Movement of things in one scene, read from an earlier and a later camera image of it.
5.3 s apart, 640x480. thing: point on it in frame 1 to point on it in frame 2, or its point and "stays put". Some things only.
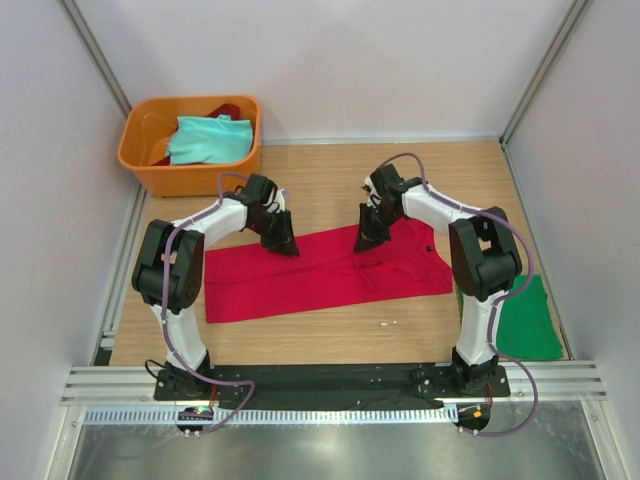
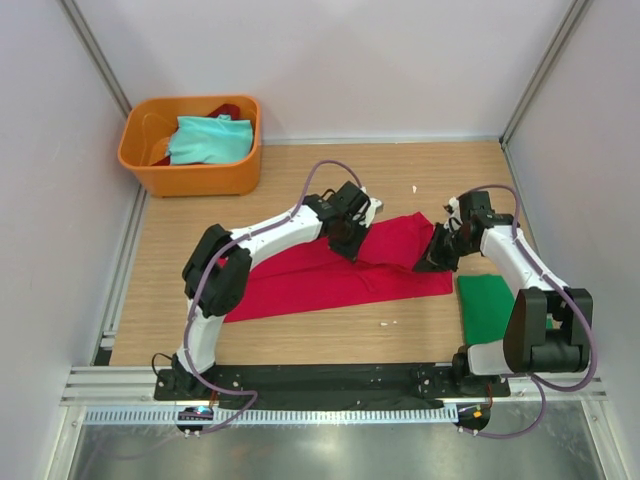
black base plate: x=330 y=385 stays put
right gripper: x=368 y=237 to x=426 y=263
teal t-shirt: x=211 y=140 stays put
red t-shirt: x=242 y=283 stays put
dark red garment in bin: x=226 y=109 stays put
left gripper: x=284 y=241 to x=351 y=251
